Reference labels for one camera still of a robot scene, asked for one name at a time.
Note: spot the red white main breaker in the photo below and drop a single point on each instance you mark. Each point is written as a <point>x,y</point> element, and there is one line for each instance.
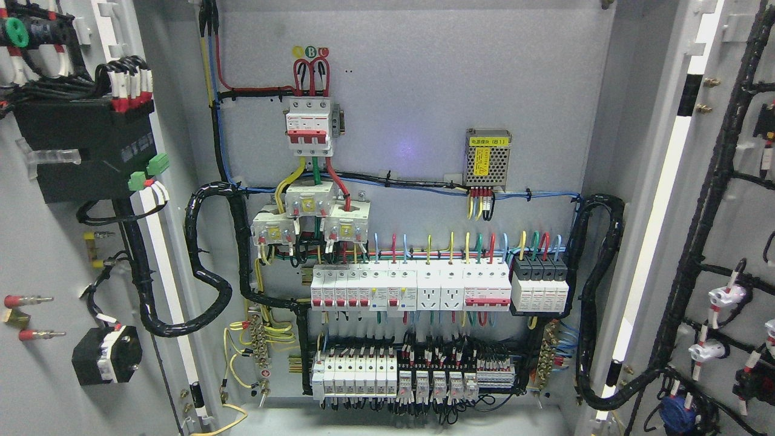
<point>313,125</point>

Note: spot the grey cabinet door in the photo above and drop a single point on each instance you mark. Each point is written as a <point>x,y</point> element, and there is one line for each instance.
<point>678,283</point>
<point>44,254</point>

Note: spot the metal mesh power supply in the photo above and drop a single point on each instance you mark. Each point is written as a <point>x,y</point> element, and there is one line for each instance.
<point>487,157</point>

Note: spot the black white surge protector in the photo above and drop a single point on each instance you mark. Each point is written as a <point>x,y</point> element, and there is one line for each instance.
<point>539,287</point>

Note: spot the white socket breaker row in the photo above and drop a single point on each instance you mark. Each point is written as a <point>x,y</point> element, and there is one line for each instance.
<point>394,287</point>

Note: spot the relay terminal row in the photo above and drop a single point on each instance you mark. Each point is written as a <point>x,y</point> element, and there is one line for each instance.
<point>449,373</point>

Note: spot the white lower breaker row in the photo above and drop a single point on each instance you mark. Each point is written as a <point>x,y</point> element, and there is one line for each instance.
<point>355,375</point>

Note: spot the white current transformers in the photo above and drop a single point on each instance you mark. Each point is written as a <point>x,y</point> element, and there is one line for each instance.
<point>316,208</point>

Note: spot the black digital power meter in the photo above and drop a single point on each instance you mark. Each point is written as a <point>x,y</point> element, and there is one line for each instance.
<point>86,150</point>

